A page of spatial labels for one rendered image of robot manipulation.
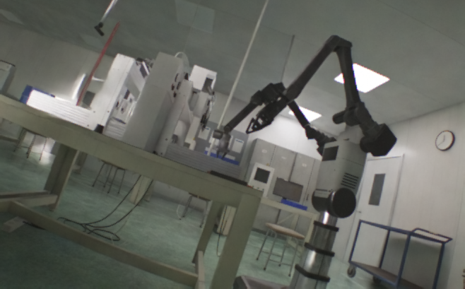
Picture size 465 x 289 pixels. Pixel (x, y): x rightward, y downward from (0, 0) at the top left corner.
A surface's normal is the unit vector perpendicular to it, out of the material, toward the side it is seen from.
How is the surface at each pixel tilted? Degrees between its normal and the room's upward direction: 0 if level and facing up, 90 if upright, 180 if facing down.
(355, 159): 90
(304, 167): 90
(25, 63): 90
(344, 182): 100
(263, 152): 91
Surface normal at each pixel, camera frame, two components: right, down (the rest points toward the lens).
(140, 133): 0.08, -0.18
